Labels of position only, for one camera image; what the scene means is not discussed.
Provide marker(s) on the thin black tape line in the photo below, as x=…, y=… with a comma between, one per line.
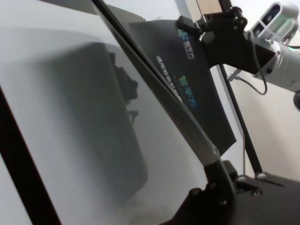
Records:
x=244, y=154

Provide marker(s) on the black box equipment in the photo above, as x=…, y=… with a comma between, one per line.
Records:
x=227, y=44

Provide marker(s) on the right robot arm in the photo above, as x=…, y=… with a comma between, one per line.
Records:
x=286, y=68

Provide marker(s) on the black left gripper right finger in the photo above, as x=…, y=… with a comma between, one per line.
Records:
x=243, y=182

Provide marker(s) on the grey flat band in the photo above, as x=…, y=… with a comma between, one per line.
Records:
x=112, y=12

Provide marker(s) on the tan wooden panel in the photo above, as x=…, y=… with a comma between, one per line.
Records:
x=209, y=5

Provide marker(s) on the black robot print poster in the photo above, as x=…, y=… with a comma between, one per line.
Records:
x=201, y=93

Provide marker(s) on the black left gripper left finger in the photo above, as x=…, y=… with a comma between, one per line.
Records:
x=218, y=178

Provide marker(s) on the black upright post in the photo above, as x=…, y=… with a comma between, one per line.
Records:
x=225, y=4

